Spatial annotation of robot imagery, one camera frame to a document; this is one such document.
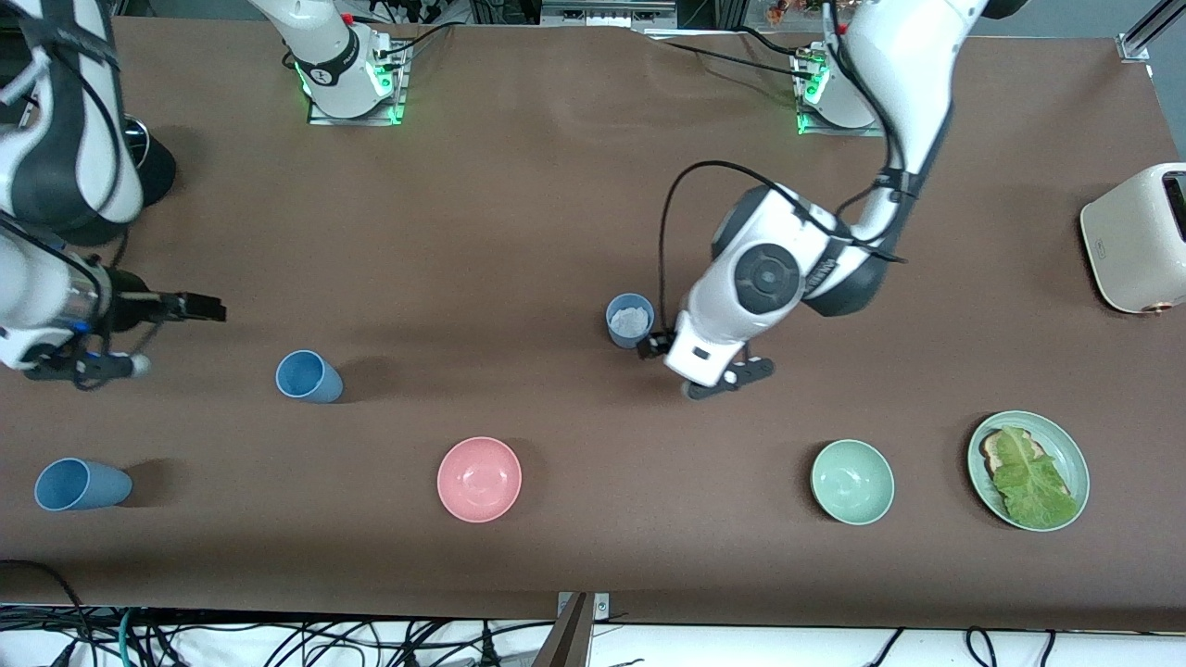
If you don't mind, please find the black left base cable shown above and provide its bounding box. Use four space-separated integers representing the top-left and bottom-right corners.
639 26 826 79

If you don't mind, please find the dark brown pole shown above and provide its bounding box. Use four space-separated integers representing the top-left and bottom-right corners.
532 593 595 667

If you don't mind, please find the dark pot with blue handle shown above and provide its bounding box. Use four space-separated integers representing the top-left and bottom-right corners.
119 113 177 209

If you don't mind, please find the black base cable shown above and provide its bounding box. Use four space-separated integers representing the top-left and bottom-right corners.
639 26 826 79
373 20 457 60

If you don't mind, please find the pink bowl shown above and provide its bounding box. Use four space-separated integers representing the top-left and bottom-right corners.
436 436 523 523

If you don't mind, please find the silver table edge clamp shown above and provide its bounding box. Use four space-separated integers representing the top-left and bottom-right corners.
556 591 612 622

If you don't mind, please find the toasted bread slice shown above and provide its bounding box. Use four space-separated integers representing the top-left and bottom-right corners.
981 429 1050 483

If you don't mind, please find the cream white toaster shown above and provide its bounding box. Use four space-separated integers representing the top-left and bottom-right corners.
1080 163 1186 316

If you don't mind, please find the black looped floor cable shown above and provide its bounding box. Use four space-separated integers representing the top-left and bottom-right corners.
0 559 94 649

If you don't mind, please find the green plate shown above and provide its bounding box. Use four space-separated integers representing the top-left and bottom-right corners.
967 410 1091 533

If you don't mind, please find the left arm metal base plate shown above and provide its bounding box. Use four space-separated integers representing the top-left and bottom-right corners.
792 46 895 138

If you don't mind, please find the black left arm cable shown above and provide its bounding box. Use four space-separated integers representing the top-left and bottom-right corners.
656 161 911 327

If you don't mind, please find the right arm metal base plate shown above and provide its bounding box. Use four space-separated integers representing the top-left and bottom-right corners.
308 42 410 126

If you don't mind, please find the teal floor cable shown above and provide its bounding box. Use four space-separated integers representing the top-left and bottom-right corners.
115 607 142 667

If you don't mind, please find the green lettuce leaf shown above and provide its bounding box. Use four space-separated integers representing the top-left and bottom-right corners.
991 426 1081 530

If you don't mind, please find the blue plastic cup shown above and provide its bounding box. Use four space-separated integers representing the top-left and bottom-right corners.
34 458 133 512
275 349 345 405

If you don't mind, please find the blue cup with paper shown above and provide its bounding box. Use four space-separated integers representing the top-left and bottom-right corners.
606 293 656 350

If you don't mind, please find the silver table corner bracket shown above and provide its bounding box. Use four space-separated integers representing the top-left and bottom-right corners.
1117 0 1186 62

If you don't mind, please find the green bowl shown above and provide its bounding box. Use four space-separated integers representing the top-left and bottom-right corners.
811 439 896 526

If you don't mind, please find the black right base cable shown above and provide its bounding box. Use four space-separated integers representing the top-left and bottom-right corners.
373 20 457 60

